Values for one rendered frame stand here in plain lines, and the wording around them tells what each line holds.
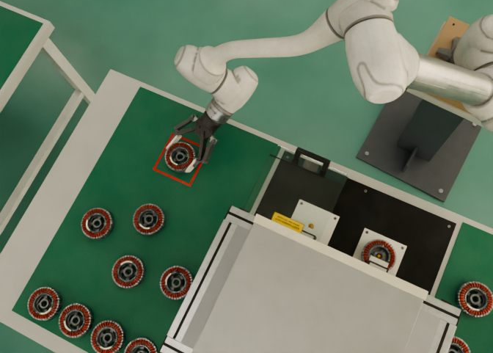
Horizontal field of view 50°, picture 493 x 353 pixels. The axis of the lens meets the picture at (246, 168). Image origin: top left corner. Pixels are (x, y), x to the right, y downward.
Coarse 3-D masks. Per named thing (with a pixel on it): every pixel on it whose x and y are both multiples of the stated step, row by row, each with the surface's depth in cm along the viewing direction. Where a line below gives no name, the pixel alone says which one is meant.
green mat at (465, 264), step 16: (464, 224) 179; (464, 240) 178; (480, 240) 177; (464, 256) 176; (480, 256) 176; (448, 272) 175; (464, 272) 174; (480, 272) 174; (448, 288) 173; (464, 320) 170; (480, 320) 170; (464, 336) 169; (480, 336) 168; (480, 352) 167
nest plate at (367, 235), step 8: (368, 232) 178; (360, 240) 177; (368, 240) 177; (384, 240) 177; (392, 240) 176; (360, 248) 176; (376, 248) 176; (392, 248) 176; (400, 248) 175; (360, 256) 176; (384, 256) 175; (400, 256) 175; (392, 272) 173
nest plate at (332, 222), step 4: (332, 216) 180; (336, 216) 180; (332, 220) 180; (336, 220) 180; (328, 224) 180; (332, 224) 180; (336, 224) 180; (328, 228) 179; (332, 228) 179; (324, 232) 179; (328, 232) 179; (332, 232) 179; (324, 236) 179; (328, 236) 178; (320, 240) 178; (324, 240) 178; (328, 240) 178
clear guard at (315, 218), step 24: (264, 168) 158; (288, 168) 157; (312, 168) 158; (264, 192) 156; (288, 192) 155; (312, 192) 154; (336, 192) 154; (264, 216) 154; (288, 216) 153; (312, 216) 152
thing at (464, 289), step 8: (464, 288) 170; (472, 288) 170; (480, 288) 169; (456, 296) 171; (464, 296) 169; (472, 296) 169; (488, 296) 168; (464, 304) 168; (472, 304) 170; (480, 304) 170; (488, 304) 168; (464, 312) 169; (472, 312) 167; (480, 312) 167; (488, 312) 167
